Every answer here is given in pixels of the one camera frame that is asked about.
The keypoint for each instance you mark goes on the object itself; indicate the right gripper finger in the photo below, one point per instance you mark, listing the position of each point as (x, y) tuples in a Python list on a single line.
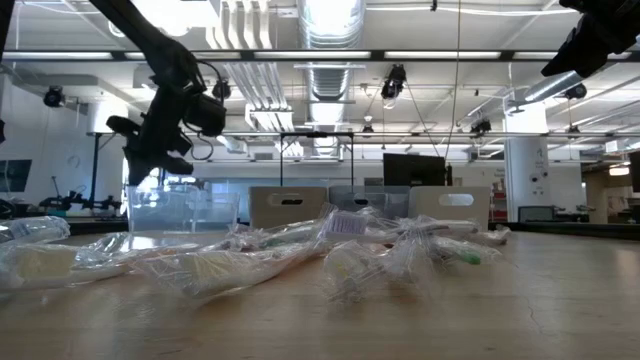
[(565, 57)]

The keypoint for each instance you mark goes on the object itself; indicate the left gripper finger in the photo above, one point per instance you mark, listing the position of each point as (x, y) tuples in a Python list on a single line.
[(177, 165), (135, 167)]

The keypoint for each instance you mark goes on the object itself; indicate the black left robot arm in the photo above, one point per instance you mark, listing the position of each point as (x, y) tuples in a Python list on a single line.
[(145, 35)]

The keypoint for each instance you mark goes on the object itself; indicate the black background robot arm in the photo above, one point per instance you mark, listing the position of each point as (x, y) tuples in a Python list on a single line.
[(65, 202)]

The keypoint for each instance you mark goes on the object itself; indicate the black ceiling spotlight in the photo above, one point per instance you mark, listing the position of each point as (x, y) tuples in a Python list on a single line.
[(395, 80), (53, 96), (481, 127), (576, 91), (221, 90)]

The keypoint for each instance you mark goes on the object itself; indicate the clear plastic bin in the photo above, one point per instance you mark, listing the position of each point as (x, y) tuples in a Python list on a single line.
[(190, 210)]

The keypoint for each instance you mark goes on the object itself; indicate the white building column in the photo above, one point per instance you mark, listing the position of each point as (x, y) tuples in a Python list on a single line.
[(525, 175)]

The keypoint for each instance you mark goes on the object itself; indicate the light grey plastic bin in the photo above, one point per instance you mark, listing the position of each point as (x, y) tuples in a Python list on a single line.
[(310, 215)]

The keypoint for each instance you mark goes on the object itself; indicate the small dark desk monitor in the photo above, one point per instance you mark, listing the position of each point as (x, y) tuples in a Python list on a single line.
[(536, 214)]

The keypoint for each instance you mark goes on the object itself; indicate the large black monitor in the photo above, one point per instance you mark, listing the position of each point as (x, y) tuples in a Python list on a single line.
[(412, 172)]

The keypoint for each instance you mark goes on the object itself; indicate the white plastic bin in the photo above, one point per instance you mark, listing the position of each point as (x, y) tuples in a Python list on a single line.
[(425, 212)]

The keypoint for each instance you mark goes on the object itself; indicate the dark smoky plastic bin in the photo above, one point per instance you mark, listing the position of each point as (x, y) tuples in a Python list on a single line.
[(390, 200)]

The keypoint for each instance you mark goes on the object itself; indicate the black background rig frame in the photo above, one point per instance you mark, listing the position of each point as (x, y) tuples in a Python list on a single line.
[(94, 170)]

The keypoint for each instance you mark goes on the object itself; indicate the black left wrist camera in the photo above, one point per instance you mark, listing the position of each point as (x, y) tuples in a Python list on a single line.
[(207, 115)]

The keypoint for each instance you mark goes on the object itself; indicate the dark wall screen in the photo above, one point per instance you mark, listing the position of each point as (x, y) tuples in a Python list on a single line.
[(15, 175)]

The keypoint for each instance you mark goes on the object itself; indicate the black rack frame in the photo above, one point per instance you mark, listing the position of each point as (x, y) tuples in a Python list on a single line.
[(316, 134)]

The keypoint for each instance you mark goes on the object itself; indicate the silver ventilation duct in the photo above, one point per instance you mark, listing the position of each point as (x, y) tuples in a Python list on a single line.
[(330, 82)]

